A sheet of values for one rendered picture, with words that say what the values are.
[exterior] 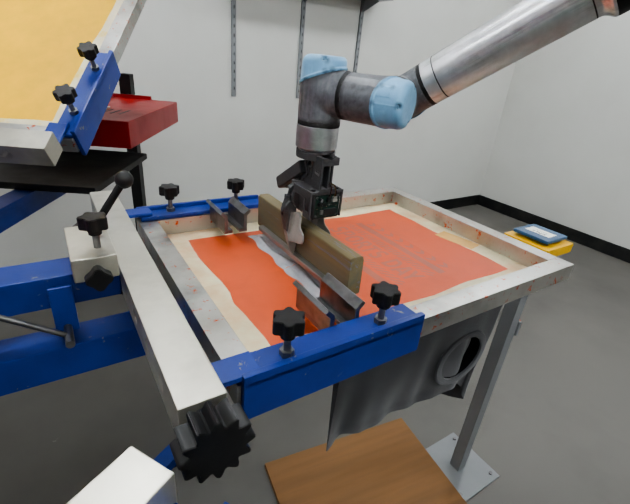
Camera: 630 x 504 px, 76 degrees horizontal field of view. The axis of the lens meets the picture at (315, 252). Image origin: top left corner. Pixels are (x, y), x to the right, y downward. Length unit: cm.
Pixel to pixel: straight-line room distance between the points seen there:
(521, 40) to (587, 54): 374
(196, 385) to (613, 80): 417
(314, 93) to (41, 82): 79
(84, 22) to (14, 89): 32
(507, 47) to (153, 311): 63
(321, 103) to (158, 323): 42
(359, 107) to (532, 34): 27
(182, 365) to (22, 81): 99
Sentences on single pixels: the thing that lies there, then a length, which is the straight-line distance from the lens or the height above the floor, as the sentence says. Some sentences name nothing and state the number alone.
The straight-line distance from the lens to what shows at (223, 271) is 82.
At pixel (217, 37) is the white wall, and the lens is 280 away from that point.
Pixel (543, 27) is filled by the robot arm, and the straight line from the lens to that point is 73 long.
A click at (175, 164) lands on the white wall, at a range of 281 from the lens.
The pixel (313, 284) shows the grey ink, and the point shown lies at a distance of 77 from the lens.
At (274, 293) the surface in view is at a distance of 75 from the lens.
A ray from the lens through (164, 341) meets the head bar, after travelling 51.
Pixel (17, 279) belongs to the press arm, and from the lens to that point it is 69.
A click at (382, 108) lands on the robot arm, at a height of 129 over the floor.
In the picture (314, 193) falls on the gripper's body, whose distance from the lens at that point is 71.
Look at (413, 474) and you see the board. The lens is 171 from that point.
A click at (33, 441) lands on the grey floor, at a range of 193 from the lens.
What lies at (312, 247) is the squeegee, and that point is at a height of 102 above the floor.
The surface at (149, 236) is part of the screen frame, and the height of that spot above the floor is 99.
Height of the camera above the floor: 135
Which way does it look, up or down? 26 degrees down
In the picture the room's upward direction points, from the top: 5 degrees clockwise
